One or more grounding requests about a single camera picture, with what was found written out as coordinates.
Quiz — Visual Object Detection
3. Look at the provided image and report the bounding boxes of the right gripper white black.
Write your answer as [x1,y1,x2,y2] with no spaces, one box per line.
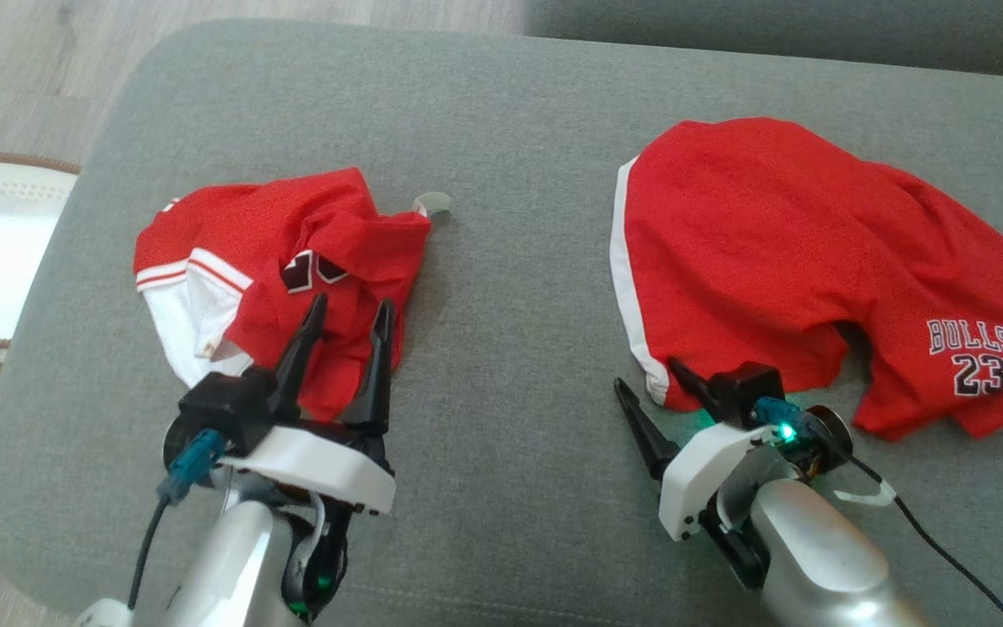
[614,359,773,541]

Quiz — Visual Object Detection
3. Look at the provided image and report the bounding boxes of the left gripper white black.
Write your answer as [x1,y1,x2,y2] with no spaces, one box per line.
[221,293,396,516]

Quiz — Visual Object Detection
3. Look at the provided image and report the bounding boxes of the red and white jersey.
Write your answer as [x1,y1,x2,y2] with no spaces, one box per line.
[133,167,433,423]

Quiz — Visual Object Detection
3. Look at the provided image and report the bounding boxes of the red Bulls basketball shorts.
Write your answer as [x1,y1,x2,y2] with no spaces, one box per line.
[610,116,1003,441]

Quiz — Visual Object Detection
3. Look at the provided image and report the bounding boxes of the large grey sofa seat cushion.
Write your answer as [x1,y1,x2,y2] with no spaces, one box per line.
[0,19,1003,627]

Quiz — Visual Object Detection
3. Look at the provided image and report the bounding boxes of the right arm cable teal plug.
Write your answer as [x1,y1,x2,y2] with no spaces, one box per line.
[752,397,1003,627]

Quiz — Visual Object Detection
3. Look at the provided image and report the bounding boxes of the arm cable teal plug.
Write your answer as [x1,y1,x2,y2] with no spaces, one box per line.
[125,428,229,610]
[752,397,1003,627]

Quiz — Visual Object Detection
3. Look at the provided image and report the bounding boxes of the left arm cable teal plug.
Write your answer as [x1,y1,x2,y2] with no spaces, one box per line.
[125,428,229,610]

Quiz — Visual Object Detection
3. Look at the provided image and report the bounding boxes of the white cable tie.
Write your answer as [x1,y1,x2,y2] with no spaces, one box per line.
[832,482,899,509]

